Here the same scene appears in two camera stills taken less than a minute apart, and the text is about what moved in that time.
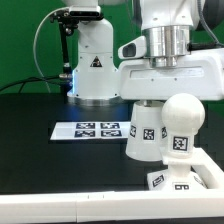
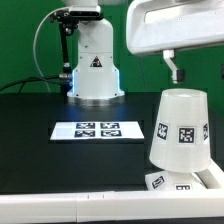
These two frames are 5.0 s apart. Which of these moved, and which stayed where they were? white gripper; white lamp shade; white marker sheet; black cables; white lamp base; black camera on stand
Moved: white lamp shade; white gripper
Stayed: white lamp base; white marker sheet; black camera on stand; black cables
